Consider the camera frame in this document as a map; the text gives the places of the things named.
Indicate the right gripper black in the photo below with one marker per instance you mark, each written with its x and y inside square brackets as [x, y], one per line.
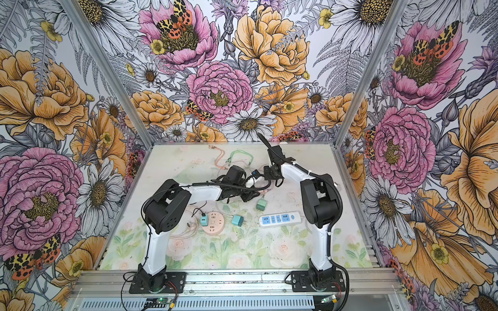
[268, 175]

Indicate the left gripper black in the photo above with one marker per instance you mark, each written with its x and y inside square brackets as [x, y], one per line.
[249, 194]

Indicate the teal charger with white cable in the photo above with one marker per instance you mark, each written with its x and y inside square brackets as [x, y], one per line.
[237, 220]

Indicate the teal charger with black cable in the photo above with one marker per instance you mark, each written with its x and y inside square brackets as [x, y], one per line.
[204, 220]

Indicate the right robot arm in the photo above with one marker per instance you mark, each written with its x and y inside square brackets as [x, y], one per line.
[322, 207]

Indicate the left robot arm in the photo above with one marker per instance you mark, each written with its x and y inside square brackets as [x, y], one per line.
[163, 211]

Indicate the green charger plug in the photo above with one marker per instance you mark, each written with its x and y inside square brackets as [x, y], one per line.
[261, 205]

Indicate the round pink power socket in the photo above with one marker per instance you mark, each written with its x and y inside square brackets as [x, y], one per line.
[216, 224]

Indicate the white blue power strip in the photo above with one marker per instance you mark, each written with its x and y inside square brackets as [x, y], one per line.
[279, 219]

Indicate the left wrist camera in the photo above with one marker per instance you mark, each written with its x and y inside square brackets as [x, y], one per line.
[235, 175]

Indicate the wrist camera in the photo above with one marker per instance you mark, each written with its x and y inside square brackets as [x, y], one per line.
[252, 180]
[235, 175]

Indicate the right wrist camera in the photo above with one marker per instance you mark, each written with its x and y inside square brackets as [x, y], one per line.
[252, 180]

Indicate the aluminium front rail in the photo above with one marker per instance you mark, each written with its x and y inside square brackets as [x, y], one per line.
[203, 283]

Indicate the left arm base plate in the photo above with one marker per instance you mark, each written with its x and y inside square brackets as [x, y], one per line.
[161, 283]

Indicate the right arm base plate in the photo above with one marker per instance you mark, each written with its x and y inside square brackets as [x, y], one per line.
[301, 281]

